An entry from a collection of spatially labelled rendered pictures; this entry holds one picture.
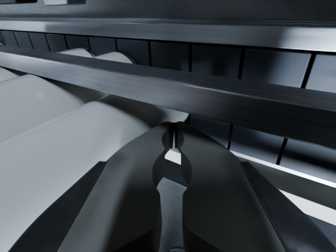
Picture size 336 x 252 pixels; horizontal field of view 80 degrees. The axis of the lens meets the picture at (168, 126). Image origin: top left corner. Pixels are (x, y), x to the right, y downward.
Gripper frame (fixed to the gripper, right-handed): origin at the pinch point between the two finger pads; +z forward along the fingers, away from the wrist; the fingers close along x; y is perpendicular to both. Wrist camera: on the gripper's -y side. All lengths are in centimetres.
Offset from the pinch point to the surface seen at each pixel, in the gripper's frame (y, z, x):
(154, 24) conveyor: -4.8, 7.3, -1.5
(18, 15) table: -5.3, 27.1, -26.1
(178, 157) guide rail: 4.2, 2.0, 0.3
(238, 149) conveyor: 4.4, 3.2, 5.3
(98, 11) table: -5.6, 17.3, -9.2
